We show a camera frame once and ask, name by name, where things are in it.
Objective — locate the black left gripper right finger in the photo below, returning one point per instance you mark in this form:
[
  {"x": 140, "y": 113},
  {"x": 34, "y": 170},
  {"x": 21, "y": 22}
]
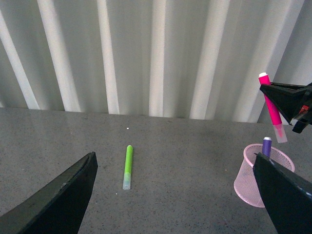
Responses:
[{"x": 287, "y": 197}]

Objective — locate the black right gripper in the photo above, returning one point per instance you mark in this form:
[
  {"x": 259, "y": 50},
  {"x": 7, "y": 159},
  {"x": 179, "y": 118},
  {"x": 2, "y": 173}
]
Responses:
[{"x": 292, "y": 101}]

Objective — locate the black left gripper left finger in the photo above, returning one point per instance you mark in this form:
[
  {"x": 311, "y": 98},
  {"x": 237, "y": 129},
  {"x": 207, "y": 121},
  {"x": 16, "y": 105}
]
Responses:
[{"x": 57, "y": 208}]

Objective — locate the pink highlighter pen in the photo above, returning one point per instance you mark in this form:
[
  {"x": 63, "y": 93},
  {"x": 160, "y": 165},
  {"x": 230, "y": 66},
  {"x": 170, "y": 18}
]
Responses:
[{"x": 273, "y": 112}]

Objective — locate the purple highlighter pen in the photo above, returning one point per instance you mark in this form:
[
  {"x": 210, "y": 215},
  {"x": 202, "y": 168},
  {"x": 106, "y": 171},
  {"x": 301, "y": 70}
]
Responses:
[{"x": 266, "y": 146}]

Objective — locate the pink mesh pen cup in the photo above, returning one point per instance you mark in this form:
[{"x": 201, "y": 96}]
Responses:
[{"x": 245, "y": 184}]

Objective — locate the green highlighter pen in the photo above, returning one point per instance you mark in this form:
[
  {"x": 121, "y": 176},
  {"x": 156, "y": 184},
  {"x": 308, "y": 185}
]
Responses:
[{"x": 128, "y": 168}]

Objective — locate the white pleated curtain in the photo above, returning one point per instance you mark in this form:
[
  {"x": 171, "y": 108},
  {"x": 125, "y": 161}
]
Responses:
[{"x": 196, "y": 59}]

